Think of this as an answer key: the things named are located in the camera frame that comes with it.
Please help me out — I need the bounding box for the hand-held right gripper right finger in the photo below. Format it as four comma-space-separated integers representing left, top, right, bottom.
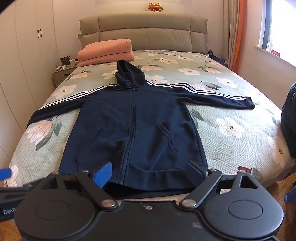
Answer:
179, 160, 258, 208

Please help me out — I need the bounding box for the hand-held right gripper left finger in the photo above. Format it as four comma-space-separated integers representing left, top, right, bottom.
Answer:
44, 161, 118, 208

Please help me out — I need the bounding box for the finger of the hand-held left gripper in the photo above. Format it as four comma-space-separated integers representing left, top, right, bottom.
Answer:
0, 167, 12, 180

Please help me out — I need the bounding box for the navy striped zip hoodie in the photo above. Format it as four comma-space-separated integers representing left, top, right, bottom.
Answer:
26, 60, 255, 194

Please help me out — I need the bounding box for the floral green bedspread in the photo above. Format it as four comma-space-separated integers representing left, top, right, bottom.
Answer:
5, 49, 293, 200

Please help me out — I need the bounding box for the blue object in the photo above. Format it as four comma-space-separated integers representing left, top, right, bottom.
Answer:
284, 183, 296, 204

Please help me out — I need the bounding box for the beige nightstand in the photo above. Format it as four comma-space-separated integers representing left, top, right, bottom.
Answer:
53, 65, 78, 88

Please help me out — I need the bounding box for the dark teal cloth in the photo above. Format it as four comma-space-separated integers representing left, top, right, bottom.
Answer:
280, 81, 296, 159

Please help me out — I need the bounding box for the dark bag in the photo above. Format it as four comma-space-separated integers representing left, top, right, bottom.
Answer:
207, 50, 229, 66

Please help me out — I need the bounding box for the white wardrobe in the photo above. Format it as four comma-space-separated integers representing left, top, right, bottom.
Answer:
0, 0, 81, 149

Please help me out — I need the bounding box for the folded pink blanket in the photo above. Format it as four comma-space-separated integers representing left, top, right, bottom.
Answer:
77, 38, 135, 67

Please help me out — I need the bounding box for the orange curtain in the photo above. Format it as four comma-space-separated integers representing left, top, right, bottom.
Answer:
231, 0, 248, 75

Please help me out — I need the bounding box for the beige padded headboard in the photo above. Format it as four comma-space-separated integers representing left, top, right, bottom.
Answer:
79, 11, 208, 55

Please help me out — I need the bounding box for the brown plush toy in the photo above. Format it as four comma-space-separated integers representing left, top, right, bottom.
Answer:
148, 2, 164, 12

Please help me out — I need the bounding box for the window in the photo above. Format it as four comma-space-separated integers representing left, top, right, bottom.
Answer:
261, 0, 296, 61

